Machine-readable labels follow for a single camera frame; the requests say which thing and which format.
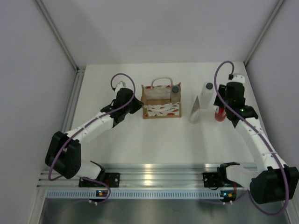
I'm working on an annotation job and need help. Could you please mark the red bottle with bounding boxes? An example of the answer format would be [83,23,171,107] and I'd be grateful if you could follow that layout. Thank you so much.
[214,107,226,122]

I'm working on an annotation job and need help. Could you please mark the burlap watermelon canvas bag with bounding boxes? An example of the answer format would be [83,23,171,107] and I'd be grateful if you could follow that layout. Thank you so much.
[141,77,182,119]

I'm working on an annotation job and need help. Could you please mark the white bottle grey cap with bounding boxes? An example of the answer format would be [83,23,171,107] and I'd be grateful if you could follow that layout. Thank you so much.
[199,82,214,109]

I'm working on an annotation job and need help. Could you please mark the beige bottle grey cap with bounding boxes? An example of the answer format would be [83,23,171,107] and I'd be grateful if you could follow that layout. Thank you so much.
[171,85,181,104]

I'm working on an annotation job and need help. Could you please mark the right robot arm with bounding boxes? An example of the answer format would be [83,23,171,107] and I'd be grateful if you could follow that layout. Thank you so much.
[214,82,299,204]

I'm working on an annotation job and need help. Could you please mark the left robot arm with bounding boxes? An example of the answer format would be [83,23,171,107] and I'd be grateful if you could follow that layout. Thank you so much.
[45,87,143,187]

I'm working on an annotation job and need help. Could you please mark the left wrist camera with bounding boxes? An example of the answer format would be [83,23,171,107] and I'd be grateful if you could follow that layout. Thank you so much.
[114,81,126,92]

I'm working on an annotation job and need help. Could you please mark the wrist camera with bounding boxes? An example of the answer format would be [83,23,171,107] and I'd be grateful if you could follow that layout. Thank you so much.
[228,74,245,84]
[114,81,126,92]

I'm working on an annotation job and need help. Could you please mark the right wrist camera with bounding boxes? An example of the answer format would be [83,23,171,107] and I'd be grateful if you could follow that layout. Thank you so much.
[228,74,245,84]

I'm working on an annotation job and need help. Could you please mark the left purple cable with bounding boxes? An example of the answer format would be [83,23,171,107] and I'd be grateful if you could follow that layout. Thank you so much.
[48,73,136,206]

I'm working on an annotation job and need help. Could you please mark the purple cable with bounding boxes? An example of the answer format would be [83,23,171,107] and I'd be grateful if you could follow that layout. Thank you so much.
[214,61,290,216]
[48,73,136,206]

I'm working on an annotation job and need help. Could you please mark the aluminium mounting rail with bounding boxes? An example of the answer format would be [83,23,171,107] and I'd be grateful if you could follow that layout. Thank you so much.
[37,163,220,189]

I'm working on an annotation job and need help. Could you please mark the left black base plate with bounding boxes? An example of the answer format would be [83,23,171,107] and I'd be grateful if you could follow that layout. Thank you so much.
[78,172,120,188]

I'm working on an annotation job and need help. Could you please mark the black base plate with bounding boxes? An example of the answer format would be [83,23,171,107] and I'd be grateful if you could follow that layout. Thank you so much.
[78,172,120,188]
[202,172,224,190]

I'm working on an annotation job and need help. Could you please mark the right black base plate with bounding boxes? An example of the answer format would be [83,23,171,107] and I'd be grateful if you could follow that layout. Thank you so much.
[202,172,224,190]

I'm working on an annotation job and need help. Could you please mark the right aluminium frame post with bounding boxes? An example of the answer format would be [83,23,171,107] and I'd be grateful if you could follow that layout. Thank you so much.
[243,0,286,67]

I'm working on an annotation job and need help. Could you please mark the aluminium frame post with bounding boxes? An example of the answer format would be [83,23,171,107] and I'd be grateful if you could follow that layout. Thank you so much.
[33,0,78,71]
[243,0,286,67]

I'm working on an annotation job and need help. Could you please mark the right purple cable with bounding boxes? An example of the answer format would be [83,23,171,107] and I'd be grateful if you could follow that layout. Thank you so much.
[214,61,290,216]

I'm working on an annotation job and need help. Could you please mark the left aluminium frame post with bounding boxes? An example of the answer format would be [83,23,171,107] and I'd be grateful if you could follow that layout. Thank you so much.
[33,0,78,71]

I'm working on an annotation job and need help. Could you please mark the white slotted cable duct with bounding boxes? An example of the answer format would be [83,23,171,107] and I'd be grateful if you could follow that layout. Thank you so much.
[46,189,235,200]

